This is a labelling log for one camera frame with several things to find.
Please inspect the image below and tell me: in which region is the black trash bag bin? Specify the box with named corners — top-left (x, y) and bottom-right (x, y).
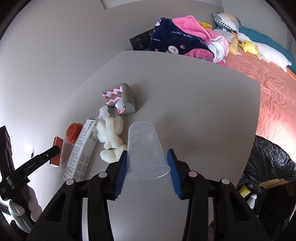
top-left (236, 136), bottom-right (296, 223)

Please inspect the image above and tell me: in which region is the white foam piece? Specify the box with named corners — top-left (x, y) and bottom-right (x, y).
top-left (96, 106), bottom-right (127, 162)

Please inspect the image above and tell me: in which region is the long white printed box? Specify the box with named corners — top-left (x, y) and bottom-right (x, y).
top-left (62, 117), bottom-right (99, 186)

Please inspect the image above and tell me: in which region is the pink fleece blanket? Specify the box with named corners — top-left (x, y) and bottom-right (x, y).
top-left (172, 15), bottom-right (228, 67)

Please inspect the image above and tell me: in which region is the yellow duck plush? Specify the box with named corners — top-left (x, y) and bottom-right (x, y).
top-left (240, 40), bottom-right (259, 55)

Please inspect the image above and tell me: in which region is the pink bed sheet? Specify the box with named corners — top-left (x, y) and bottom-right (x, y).
top-left (223, 50), bottom-right (296, 151)

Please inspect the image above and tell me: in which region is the yellow packet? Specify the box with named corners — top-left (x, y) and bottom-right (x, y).
top-left (238, 185), bottom-right (251, 197)

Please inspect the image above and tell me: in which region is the black wall socket panel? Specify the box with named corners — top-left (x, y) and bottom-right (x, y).
top-left (129, 29), bottom-right (155, 51)

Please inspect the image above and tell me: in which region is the orange round plastic cap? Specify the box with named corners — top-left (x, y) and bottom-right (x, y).
top-left (67, 122), bottom-right (83, 144)

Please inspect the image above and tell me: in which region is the grey corner guard with tape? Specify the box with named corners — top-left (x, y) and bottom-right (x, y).
top-left (101, 83), bottom-right (137, 116)

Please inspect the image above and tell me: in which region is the brown cardboard piece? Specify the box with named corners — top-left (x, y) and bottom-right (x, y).
top-left (259, 177), bottom-right (292, 189)

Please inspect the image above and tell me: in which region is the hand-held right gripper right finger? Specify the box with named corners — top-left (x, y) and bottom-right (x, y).
top-left (167, 149), bottom-right (271, 241)

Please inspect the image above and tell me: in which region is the white pink striped blanket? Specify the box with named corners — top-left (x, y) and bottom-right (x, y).
top-left (209, 35), bottom-right (230, 63)

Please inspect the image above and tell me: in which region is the clear plastic measuring cup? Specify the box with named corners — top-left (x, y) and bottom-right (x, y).
top-left (127, 121), bottom-right (171, 181)

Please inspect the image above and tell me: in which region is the checkered pillow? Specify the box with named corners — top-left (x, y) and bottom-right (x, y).
top-left (212, 13), bottom-right (242, 33)

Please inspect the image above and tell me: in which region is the yellow corn plush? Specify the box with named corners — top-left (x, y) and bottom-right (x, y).
top-left (228, 37), bottom-right (242, 56)

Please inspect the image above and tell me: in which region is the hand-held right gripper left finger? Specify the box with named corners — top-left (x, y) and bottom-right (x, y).
top-left (30, 150), bottom-right (128, 241)

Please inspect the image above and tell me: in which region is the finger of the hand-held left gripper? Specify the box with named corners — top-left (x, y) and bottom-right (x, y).
top-left (6, 146), bottom-right (61, 183)
top-left (0, 126), bottom-right (14, 181)

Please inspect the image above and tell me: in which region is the white goose plush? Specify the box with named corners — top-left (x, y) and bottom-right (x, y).
top-left (236, 31), bottom-right (292, 72)

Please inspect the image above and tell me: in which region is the small red pink box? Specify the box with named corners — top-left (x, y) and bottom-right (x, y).
top-left (49, 137), bottom-right (64, 167)

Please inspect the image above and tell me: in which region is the person's left hand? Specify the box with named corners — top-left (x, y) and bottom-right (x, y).
top-left (8, 179), bottom-right (43, 223)

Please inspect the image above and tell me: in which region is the navy printed fleece blanket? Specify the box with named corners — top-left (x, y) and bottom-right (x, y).
top-left (148, 17), bottom-right (214, 62)

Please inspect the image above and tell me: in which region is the white green plastic bottle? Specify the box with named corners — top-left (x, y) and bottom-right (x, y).
top-left (246, 193), bottom-right (258, 209)

